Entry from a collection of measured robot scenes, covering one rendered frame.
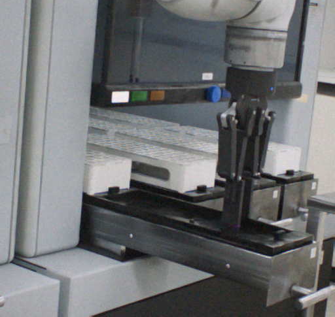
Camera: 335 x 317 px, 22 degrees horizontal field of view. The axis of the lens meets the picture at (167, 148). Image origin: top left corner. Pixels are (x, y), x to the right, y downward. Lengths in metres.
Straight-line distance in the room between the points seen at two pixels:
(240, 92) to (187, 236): 0.22
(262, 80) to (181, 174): 0.27
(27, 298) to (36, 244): 0.14
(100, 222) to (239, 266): 0.26
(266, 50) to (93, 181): 0.35
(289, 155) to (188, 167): 0.34
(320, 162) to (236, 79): 2.55
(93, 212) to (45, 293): 0.20
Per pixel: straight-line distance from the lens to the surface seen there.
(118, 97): 1.31
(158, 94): 1.39
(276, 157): 1.69
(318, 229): 1.52
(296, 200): 1.71
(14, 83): 1.20
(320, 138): 3.77
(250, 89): 1.25
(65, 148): 1.29
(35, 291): 1.18
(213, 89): 1.50
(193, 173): 1.46
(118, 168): 1.41
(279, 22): 1.25
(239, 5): 1.11
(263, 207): 1.61
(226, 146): 1.25
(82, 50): 1.28
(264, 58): 1.24
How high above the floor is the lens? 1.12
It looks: 9 degrees down
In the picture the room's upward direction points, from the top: 5 degrees clockwise
